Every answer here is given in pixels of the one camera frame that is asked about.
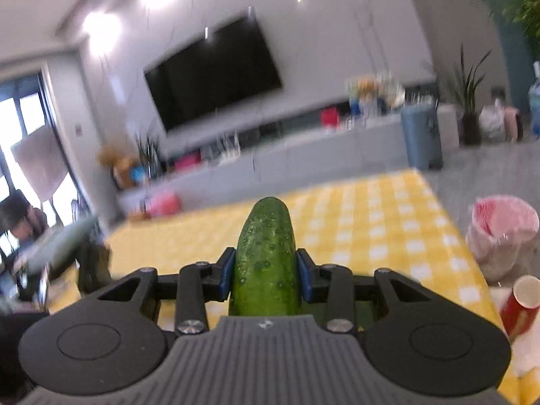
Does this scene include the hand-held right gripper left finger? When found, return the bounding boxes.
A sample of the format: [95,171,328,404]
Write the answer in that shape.
[98,247,237,334]

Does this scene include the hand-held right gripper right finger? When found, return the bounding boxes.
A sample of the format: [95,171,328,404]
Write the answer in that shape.
[295,248,441,333]

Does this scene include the green cucumber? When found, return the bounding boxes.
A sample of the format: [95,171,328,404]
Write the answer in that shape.
[229,197,303,317]

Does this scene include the yellow checked tablecloth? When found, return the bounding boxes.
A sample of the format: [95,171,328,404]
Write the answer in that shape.
[51,168,524,405]

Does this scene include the pink bag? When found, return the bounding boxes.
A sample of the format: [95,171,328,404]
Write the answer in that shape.
[141,194,182,220]

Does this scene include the pink box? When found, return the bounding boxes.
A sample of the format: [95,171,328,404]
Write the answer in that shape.
[175,154,201,171]

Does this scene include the grey television counter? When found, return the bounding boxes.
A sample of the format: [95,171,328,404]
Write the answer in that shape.
[118,110,458,216]

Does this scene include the white router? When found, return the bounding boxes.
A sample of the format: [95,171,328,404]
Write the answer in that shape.
[217,133,243,159]

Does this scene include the dark blurred object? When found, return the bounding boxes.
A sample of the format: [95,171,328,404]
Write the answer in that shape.
[78,236,112,293]

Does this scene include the thin-leaf potted plant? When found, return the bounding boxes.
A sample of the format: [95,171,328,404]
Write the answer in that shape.
[135,133,163,178]

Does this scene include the orange plush toy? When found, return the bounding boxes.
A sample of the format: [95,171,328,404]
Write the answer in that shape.
[99,143,140,188]

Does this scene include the grey-green blurred object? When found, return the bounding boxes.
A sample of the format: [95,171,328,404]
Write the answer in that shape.
[17,215,99,279]

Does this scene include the blue trash can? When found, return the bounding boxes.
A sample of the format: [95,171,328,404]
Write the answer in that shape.
[400,103,443,170]

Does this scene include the colourful printed box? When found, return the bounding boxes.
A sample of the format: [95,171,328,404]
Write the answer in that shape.
[347,74,406,115]

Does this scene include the pink lined trash bin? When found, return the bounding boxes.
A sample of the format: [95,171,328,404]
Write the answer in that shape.
[466,195,540,281]

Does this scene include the red paper cup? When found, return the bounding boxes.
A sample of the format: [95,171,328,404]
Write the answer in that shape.
[500,275,540,338]

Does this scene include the potted long-leaf plant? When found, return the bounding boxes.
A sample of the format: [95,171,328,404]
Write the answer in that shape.
[447,44,492,146]

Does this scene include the white plastic bag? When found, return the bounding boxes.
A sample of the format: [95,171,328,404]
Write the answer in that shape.
[479,99,507,142]

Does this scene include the blue water bottle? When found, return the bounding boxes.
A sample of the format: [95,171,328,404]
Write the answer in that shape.
[527,62,540,136]

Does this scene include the green ivy plant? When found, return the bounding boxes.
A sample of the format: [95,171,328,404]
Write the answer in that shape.
[504,0,540,47]

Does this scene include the black wall television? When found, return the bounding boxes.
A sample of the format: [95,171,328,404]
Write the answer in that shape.
[144,16,282,132]

